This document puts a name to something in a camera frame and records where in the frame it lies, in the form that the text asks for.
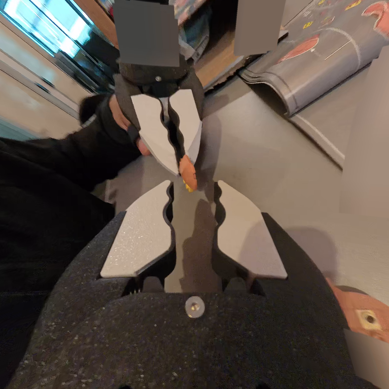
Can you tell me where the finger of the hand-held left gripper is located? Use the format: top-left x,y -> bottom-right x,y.
169,90 -> 203,164
130,94 -> 179,174

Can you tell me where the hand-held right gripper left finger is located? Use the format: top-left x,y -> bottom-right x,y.
100,180 -> 175,278

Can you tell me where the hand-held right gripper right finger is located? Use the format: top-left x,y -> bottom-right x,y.
214,180 -> 288,278

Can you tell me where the brown curved brick piece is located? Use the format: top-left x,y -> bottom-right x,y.
178,155 -> 198,193

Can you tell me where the grey desk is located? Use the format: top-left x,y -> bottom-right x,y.
100,73 -> 389,365

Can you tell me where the person's left hand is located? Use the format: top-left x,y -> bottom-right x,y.
108,94 -> 152,157

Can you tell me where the cardboard box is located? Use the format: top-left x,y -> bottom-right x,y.
195,25 -> 257,92

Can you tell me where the clear plastic bag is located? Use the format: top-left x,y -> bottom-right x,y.
173,0 -> 213,61

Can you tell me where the round brown brick assembly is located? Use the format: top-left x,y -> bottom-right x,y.
328,279 -> 389,344

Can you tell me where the grey instruction booklet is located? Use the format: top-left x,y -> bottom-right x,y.
238,0 -> 389,225

